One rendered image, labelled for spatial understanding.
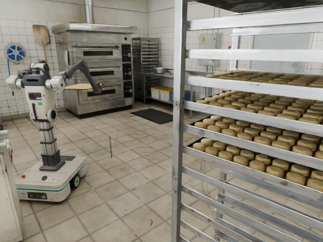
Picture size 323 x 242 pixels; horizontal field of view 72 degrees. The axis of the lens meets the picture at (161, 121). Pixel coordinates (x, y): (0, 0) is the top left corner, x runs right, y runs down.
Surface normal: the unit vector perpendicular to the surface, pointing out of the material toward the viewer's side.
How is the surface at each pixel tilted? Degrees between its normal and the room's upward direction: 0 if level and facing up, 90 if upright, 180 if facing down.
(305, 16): 90
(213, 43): 90
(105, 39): 90
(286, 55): 90
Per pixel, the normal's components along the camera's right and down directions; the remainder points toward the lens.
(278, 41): -0.76, 0.20
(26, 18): 0.65, 0.23
